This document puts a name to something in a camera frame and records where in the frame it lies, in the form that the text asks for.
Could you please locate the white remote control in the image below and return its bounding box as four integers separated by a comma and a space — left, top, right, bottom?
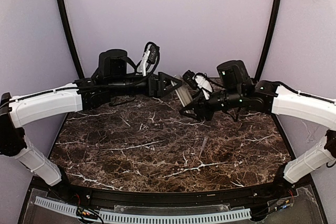
174, 74, 193, 107

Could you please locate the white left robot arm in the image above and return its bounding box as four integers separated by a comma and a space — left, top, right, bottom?
1, 42, 182, 186

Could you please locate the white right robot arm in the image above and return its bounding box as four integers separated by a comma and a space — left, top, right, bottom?
176, 60, 335, 186

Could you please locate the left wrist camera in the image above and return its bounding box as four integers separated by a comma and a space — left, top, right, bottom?
140, 41, 160, 77

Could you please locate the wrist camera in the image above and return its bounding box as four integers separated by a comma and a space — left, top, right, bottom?
182, 70, 213, 100
140, 41, 160, 77

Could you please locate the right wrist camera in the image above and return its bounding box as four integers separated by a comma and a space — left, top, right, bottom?
182, 70, 213, 100

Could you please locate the black front rail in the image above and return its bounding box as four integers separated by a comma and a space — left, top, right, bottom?
73, 183, 276, 208

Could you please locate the left black frame post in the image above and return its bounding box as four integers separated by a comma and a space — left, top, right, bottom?
56, 0, 85, 79

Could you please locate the black frame post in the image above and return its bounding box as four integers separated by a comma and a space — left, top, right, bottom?
56, 0, 85, 79
255, 0, 281, 81

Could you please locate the right white cable duct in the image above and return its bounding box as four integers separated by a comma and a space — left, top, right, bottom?
99, 209, 251, 224

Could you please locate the white cable duct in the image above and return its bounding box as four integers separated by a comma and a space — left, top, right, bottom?
99, 209, 251, 224
34, 196, 77, 217

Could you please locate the right black frame post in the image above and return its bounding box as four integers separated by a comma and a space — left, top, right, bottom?
255, 0, 281, 81

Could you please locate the left white cable duct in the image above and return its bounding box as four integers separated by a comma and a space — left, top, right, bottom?
34, 196, 77, 217

